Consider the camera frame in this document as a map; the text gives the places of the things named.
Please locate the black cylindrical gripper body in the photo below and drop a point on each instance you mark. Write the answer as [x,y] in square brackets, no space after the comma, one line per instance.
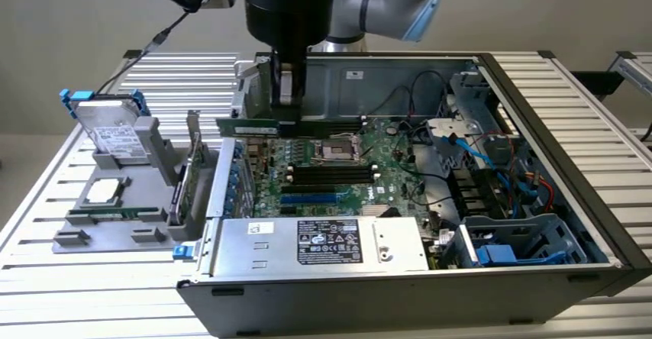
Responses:
[288,7]

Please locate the green RAM stick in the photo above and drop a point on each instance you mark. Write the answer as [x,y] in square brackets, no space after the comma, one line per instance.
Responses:
[247,130]
[110,213]

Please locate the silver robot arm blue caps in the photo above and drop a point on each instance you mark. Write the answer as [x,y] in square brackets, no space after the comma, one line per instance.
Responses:
[376,3]

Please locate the black RAM slot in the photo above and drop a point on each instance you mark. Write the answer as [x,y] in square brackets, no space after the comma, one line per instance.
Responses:
[336,129]
[334,171]
[334,176]
[334,181]
[336,123]
[334,166]

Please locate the black expansion slot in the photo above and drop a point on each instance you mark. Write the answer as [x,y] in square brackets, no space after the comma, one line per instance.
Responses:
[308,189]

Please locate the blue expansion slot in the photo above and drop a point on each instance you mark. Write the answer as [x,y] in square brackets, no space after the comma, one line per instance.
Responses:
[308,198]

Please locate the green motherboard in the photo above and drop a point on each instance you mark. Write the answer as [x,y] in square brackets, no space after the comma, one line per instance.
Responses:
[398,178]

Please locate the small silver heat sink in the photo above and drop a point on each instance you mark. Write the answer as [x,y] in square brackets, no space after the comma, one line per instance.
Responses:
[379,212]

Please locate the metal disk bay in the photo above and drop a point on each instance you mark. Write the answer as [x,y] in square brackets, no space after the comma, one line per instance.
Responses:
[471,102]

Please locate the silver hard disk blue carrier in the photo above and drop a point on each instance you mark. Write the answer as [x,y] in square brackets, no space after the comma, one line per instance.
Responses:
[112,125]

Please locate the silver power supply with label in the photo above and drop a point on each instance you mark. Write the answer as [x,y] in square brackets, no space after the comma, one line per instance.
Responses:
[280,255]

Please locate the silver CPU chip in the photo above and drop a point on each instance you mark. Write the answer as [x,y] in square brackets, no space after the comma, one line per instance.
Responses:
[106,192]

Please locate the blue plastic case latch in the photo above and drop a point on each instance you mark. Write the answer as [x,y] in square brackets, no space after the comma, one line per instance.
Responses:
[183,252]

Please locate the grey parts rack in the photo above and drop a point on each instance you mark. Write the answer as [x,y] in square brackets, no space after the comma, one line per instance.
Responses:
[118,232]

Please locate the open black PC case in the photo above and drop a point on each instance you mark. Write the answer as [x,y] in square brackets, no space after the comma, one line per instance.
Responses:
[356,301]

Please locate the blue-grey plastic drive cage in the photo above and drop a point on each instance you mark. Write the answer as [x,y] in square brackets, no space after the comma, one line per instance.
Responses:
[530,236]

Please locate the CPU socket with metal frame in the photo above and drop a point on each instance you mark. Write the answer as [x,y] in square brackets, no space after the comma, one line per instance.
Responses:
[335,150]

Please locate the graphics card with metal bracket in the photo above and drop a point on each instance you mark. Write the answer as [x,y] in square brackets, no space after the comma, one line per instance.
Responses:
[191,171]

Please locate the black table connector bracket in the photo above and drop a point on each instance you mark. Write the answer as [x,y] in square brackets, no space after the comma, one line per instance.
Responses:
[596,81]

